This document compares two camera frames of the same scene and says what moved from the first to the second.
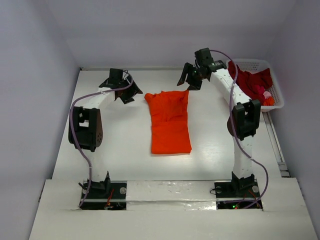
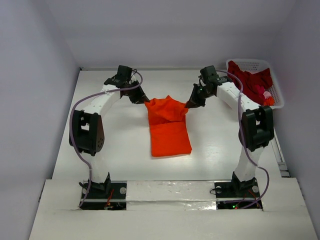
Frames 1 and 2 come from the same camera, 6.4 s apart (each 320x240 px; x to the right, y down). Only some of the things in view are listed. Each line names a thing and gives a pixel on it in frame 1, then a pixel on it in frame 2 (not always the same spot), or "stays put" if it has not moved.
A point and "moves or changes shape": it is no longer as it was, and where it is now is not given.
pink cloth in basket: [267, 94] stays put
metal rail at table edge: [276, 146] stays put
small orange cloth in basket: [269, 101] stays put
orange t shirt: [169, 126] moves or changes shape
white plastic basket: [253, 65] stays put
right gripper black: [192, 75] -> [196, 97]
